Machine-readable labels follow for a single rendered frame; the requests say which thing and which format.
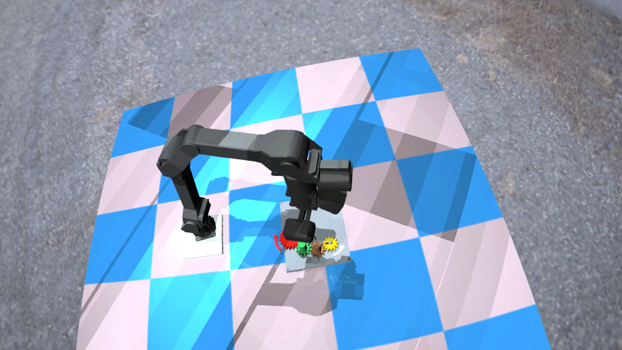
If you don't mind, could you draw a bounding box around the white curved arrow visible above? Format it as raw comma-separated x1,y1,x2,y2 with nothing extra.
333,245,345,256

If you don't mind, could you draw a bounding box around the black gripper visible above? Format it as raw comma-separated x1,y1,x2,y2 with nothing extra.
283,184,318,244

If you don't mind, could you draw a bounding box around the yellow gear with black stripe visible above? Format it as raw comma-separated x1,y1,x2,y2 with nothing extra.
323,237,339,252

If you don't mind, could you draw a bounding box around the green gear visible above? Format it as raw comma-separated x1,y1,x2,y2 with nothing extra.
296,242,311,256

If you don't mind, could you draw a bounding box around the brown gear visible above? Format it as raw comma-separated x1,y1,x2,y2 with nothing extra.
311,242,326,258

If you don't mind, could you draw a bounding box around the red gear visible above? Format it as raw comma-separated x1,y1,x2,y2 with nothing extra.
279,231,298,250

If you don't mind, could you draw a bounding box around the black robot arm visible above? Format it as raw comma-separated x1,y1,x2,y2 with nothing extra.
156,124,352,242

